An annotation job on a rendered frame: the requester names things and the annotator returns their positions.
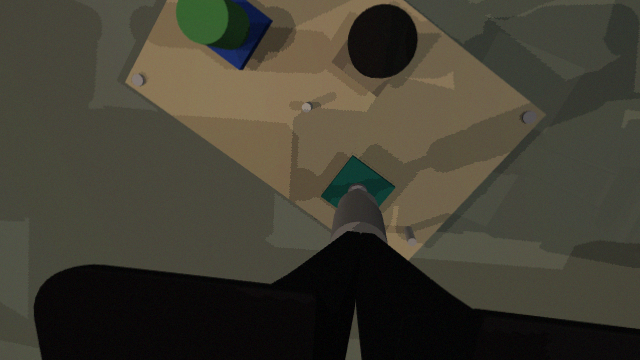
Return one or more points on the tan board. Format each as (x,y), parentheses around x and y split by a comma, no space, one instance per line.
(263,81)

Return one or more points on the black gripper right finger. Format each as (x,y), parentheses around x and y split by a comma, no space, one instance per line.
(402,314)

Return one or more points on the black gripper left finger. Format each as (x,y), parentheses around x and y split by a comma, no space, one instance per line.
(99,312)

